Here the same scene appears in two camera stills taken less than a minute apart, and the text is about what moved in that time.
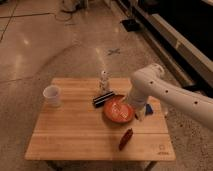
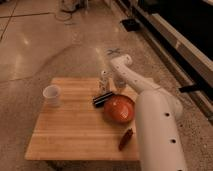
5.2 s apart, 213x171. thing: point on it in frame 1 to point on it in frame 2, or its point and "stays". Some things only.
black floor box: [131, 25] stays
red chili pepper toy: [125, 140] stays
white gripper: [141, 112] to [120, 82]
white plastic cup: [52, 93] stays
